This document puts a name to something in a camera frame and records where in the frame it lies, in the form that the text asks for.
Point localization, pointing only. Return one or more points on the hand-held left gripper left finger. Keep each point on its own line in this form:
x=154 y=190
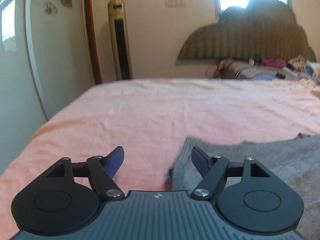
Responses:
x=116 y=161

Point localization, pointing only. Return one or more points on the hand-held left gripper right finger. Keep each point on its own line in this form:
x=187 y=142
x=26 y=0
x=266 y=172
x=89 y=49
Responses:
x=200 y=161

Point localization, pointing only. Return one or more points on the grey sweater with navy sleeves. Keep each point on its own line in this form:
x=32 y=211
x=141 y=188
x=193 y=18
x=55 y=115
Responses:
x=270 y=160

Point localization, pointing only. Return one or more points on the pile of crumpled clothes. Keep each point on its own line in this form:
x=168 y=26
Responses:
x=305 y=70

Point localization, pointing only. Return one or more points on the pink bed sheet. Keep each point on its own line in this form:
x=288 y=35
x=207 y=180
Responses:
x=155 y=110

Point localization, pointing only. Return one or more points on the patterned grey pillow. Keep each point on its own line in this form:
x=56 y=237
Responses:
x=240 y=71

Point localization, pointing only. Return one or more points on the gold tower fan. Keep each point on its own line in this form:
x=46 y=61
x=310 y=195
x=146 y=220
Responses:
x=121 y=40

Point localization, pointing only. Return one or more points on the white wardrobe door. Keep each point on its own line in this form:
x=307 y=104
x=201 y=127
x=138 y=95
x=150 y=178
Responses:
x=57 y=55

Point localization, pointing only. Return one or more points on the pink garment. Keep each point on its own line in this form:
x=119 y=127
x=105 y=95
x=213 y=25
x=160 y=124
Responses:
x=272 y=61

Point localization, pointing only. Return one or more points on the olive padded headboard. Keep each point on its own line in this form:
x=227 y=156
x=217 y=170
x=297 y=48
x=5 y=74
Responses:
x=240 y=37

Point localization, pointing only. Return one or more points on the wooden door frame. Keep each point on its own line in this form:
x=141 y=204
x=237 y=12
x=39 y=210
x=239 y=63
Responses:
x=92 y=32

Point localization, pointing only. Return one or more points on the white wall socket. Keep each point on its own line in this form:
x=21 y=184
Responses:
x=181 y=2
x=170 y=2

